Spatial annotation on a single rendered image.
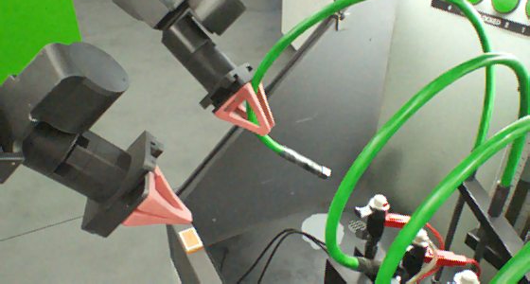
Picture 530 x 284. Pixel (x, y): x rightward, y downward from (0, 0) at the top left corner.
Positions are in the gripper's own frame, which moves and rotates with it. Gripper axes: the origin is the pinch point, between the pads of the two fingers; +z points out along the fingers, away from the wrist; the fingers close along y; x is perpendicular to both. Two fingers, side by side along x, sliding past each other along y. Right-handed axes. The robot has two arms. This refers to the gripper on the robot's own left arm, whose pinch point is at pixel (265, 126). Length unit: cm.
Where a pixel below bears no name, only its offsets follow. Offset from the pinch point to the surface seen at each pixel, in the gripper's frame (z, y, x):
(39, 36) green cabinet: -154, 225, 175
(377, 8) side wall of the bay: -0.9, 34.6, -22.0
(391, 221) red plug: 23.7, 1.7, -3.8
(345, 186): 9.4, -16.9, -8.6
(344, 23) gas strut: -3.2, 29.2, -15.7
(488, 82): 17.8, 10.0, -26.9
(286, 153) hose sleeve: 5.5, 2.4, 1.6
